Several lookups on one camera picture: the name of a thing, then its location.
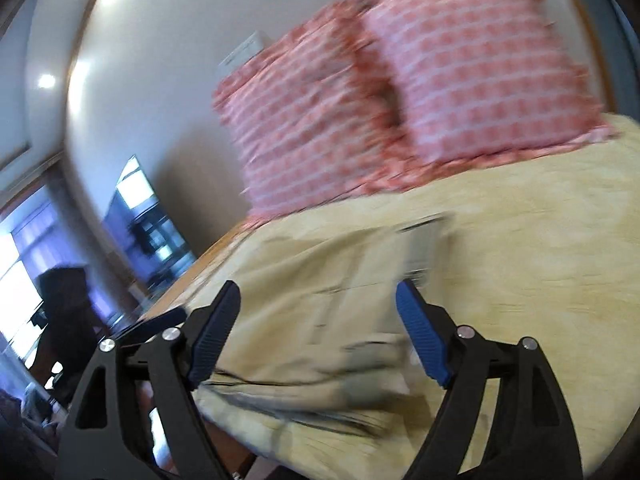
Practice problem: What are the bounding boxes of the white wall switch plate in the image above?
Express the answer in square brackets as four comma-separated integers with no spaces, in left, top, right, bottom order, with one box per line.
[218,30,265,68]

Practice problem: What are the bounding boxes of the beige pants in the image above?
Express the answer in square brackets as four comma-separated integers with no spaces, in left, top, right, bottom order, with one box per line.
[191,213,449,438]

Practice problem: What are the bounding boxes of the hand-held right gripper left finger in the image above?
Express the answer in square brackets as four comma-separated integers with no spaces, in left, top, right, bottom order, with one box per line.
[54,280,259,480]

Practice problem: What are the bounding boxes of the yellow bed cover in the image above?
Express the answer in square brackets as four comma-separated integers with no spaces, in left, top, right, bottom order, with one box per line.
[135,113,640,480]

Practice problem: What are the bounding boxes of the person in dark clothes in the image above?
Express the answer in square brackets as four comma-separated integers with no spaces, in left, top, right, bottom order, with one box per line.
[30,266,112,408]

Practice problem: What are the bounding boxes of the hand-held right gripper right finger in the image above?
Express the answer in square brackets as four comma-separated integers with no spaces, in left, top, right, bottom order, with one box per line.
[395,279,585,480]

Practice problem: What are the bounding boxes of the pink checked pillow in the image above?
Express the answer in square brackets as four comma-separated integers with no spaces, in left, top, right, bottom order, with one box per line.
[213,0,416,222]
[361,0,621,167]

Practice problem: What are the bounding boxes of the bright window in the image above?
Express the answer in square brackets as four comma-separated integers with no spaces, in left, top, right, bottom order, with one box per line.
[0,230,45,368]

